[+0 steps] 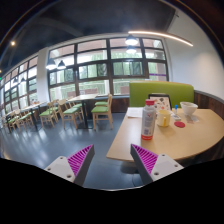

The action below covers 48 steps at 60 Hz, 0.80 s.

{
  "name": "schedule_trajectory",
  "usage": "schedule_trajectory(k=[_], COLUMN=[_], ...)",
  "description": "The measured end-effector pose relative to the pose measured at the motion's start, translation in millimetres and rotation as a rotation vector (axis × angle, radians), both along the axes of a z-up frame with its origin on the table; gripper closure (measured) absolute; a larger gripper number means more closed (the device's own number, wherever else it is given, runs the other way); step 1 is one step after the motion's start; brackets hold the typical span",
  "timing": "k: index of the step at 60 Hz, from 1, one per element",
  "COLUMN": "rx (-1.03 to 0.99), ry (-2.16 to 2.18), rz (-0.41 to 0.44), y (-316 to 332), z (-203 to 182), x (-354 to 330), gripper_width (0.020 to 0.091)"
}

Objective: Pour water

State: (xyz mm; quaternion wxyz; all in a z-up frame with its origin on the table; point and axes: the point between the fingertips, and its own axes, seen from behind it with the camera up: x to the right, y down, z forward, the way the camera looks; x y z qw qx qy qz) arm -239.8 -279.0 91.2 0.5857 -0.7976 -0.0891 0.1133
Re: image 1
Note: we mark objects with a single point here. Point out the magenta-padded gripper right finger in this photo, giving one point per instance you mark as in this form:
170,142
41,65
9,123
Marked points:
160,165

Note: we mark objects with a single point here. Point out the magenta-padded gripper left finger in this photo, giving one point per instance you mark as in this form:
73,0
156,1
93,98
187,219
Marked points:
63,166

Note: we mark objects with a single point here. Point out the clear red-capped drink bottle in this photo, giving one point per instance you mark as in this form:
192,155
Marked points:
148,121

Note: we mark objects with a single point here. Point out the flat round red coaster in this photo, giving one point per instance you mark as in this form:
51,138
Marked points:
179,124

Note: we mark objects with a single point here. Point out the pale yellow mug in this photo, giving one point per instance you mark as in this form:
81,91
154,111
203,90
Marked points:
163,118

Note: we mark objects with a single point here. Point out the small white flat card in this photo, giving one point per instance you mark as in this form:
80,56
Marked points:
176,117

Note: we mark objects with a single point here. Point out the small white packet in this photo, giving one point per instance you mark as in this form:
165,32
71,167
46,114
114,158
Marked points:
192,119

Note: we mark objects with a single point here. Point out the small blue-capped tube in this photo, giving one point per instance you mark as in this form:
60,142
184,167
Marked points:
176,108

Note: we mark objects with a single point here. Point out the white paper sheet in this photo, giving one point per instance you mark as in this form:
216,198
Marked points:
134,112

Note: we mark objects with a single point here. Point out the black-framed sticker-covered board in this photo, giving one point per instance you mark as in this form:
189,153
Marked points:
162,102

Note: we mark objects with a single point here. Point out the white ceramic bowl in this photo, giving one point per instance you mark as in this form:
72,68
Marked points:
189,107

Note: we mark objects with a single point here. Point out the wooden dining table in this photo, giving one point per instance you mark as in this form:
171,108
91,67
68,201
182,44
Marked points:
83,97
31,106

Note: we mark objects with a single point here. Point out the group of green-seated wooden chairs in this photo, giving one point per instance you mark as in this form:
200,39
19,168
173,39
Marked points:
101,109

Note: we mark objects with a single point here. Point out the green upholstered bench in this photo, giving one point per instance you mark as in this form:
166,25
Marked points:
140,93

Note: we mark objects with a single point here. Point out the group of pendant lamps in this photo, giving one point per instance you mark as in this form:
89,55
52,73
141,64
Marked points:
131,40

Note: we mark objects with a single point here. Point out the curved strip ceiling light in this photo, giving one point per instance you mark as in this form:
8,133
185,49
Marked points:
160,34

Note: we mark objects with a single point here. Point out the large black-framed window wall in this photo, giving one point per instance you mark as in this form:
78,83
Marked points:
91,56

